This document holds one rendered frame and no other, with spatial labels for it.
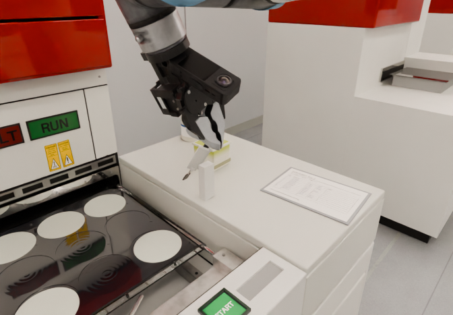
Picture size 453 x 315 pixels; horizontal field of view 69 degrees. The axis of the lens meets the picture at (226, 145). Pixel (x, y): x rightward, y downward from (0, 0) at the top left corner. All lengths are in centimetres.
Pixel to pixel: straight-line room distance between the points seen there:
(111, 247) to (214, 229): 22
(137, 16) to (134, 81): 224
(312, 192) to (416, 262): 153
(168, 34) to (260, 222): 40
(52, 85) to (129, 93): 187
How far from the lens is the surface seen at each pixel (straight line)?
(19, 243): 86
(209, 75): 51
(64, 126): 91
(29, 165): 91
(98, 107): 93
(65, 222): 88
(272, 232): 67
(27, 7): 80
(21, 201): 93
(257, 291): 57
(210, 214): 72
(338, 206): 77
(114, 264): 73
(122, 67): 267
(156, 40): 51
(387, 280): 210
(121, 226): 82
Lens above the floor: 138
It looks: 24 degrees down
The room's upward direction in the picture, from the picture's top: straight up
